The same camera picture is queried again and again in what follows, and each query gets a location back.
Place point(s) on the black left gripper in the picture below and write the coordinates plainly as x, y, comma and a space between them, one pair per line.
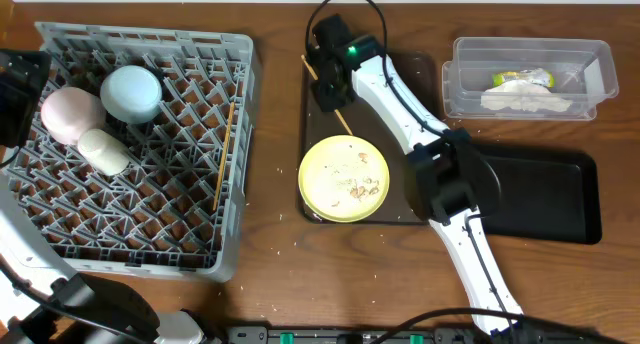
13, 102

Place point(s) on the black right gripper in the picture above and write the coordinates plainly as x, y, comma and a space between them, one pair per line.
326, 84

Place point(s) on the wooden chopstick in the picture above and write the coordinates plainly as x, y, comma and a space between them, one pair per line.
336, 111
222, 166

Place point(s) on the pink bowl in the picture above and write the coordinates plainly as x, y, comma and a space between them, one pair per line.
69, 112

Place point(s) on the light blue bowl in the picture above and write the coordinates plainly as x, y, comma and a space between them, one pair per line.
131, 94

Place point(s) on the cream plastic cup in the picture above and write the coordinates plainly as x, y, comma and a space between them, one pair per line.
103, 152

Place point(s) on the green snack wrapper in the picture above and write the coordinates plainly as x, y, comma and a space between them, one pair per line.
538, 76

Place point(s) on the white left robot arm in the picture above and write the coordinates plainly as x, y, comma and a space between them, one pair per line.
44, 299

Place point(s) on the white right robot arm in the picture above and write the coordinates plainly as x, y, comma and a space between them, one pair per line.
450, 175

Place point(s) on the dark brown serving tray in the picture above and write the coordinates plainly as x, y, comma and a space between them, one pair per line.
418, 71

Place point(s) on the yellow plate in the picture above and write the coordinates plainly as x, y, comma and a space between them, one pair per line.
343, 179

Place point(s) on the clear plastic bin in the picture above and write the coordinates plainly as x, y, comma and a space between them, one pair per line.
584, 73

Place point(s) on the grey plastic dish rack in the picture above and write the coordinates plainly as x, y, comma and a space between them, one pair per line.
155, 219

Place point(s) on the black tray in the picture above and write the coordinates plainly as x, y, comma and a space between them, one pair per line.
546, 193

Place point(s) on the black power strip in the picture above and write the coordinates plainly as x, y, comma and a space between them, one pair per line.
263, 335

